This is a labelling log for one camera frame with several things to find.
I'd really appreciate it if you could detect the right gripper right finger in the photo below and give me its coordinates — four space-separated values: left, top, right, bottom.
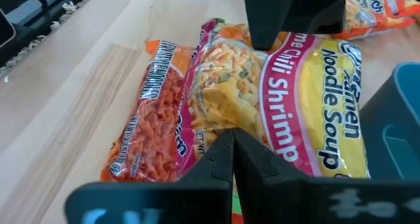
234 129 420 224

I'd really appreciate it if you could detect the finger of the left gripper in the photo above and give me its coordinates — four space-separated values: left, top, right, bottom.
242 0 298 51
285 0 347 35

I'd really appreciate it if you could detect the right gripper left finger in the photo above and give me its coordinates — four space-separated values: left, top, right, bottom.
64 129 234 224

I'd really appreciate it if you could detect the Saucy Noods spicy chicken pack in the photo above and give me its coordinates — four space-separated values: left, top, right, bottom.
100 39 198 184

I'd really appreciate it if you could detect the lime chili shrimp ramen pack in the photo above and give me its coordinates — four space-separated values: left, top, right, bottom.
175 18 371 181

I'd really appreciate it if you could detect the dark plastic bin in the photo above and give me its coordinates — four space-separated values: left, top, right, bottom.
359 62 420 182

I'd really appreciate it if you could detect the black aluminium table frame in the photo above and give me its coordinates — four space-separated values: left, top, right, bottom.
0 0 99 69

